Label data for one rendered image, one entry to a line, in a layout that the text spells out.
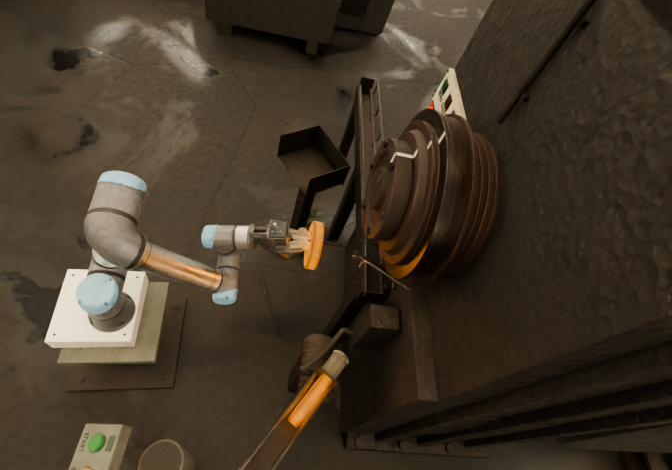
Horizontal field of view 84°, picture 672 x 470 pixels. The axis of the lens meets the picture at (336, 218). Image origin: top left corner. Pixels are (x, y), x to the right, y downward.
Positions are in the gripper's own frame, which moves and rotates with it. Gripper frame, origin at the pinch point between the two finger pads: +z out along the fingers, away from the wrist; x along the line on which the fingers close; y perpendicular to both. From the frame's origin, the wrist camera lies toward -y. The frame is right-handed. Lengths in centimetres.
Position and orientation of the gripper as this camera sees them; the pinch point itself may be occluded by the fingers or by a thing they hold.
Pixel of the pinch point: (314, 242)
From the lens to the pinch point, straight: 121.5
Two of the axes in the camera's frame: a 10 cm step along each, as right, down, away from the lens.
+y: -0.3, -5.8, -8.1
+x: 0.4, -8.1, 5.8
